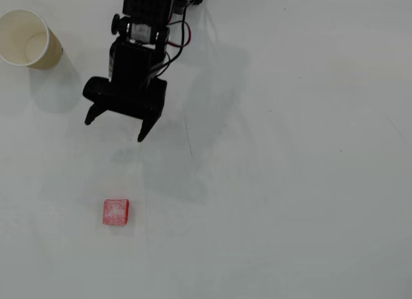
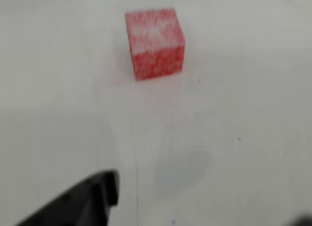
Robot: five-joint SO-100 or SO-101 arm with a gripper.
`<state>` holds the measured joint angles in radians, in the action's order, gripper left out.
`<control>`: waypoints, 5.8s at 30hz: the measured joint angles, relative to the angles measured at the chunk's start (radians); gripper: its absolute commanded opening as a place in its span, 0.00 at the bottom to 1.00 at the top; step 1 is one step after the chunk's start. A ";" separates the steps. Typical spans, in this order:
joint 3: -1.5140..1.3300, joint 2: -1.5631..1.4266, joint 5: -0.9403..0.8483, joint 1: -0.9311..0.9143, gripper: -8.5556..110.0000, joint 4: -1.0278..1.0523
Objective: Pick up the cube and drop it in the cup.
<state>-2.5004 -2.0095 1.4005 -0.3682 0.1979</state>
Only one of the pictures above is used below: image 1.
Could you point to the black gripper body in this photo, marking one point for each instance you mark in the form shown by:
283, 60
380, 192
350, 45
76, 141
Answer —
129, 97

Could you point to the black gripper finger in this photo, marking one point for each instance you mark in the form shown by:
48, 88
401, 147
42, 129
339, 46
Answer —
146, 126
91, 113

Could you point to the red cube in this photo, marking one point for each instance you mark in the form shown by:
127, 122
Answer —
116, 212

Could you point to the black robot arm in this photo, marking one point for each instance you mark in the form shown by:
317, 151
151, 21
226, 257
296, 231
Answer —
145, 5

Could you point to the beige paper cup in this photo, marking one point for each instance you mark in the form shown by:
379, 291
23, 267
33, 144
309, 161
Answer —
29, 38

